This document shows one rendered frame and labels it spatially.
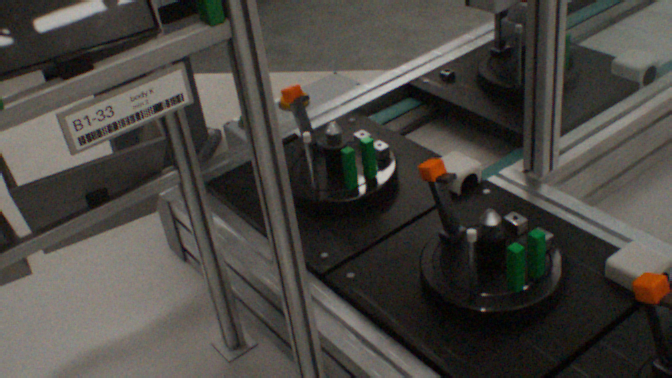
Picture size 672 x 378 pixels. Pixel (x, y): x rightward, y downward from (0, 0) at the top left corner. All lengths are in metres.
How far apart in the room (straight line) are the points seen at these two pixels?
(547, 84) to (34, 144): 0.89
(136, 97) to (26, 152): 0.93
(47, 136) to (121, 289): 0.48
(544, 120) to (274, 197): 0.41
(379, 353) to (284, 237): 0.18
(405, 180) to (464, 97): 0.21
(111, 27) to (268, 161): 0.15
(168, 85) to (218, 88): 0.95
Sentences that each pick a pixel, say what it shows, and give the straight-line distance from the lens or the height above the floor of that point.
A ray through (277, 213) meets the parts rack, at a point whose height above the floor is 1.15.
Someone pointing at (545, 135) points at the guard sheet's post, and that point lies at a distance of 0.94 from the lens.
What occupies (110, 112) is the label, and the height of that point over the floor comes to 1.28.
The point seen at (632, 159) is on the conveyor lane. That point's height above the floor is 0.90.
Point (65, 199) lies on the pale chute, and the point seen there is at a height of 1.13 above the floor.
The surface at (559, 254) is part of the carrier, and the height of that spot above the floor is 0.99.
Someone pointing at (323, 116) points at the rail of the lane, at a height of 0.96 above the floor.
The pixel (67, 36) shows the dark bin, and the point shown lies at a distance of 0.55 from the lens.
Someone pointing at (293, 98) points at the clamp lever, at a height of 1.06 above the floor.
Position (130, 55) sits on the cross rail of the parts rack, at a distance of 0.52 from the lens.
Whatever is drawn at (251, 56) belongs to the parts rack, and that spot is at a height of 1.28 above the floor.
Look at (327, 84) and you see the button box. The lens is 1.20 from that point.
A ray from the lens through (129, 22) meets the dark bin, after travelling 0.56.
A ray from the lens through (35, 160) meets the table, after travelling 1.41.
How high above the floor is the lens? 1.51
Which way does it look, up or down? 35 degrees down
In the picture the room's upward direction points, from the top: 9 degrees counter-clockwise
